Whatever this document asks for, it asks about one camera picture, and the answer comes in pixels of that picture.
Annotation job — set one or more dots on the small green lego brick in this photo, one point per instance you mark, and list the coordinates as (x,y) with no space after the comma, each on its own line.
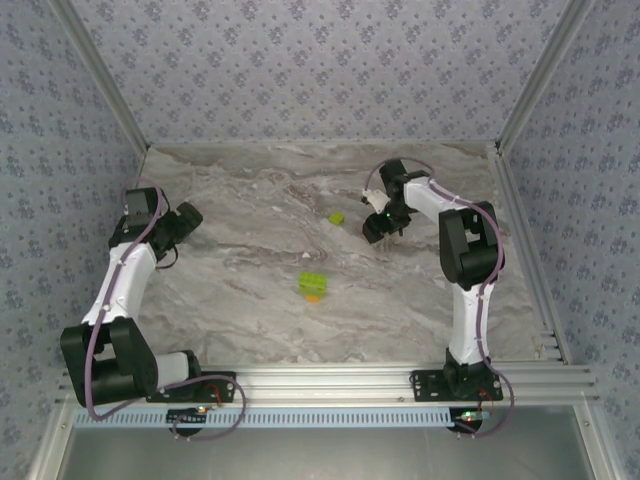
(337,218)

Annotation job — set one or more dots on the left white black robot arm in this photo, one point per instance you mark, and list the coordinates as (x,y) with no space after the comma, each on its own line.
(120,285)

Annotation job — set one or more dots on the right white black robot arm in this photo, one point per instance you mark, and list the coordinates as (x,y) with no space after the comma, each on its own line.
(467,320)

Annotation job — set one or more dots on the black left controller board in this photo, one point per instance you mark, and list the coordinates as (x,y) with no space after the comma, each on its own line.
(185,417)

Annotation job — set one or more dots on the black controller board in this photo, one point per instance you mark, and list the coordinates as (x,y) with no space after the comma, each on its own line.
(185,417)
(462,425)

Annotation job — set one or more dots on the black right controller board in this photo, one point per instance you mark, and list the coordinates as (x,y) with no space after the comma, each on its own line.
(462,425)

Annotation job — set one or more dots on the grey sheet metal panel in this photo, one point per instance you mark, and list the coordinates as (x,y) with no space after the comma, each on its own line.
(325,455)

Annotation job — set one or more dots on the wide aluminium side rail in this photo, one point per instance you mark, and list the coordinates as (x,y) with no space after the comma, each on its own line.
(520,225)

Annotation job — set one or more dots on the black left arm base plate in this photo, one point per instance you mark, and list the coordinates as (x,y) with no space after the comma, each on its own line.
(227,380)

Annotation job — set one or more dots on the aluminium corner post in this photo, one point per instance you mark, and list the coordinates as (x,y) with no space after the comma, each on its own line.
(541,75)
(107,75)

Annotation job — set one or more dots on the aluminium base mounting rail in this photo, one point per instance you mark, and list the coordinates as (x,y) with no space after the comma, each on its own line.
(325,382)

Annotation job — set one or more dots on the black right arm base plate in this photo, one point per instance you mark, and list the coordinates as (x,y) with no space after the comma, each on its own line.
(425,387)

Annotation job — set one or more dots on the aluminium lower frame rail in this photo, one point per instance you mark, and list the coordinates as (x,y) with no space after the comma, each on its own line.
(595,445)
(50,445)

